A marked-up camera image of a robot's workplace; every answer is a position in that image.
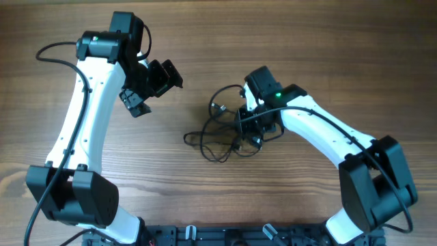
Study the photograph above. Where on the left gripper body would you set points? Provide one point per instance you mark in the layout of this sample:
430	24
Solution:
153	82

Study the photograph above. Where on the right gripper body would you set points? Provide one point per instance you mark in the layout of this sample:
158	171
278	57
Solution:
257	125

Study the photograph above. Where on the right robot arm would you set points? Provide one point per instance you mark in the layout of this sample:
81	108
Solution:
376	185

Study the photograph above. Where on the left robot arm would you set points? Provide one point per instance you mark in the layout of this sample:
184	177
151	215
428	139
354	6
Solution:
69	187

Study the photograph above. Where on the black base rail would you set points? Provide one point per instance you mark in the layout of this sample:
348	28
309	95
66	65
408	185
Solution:
294	235

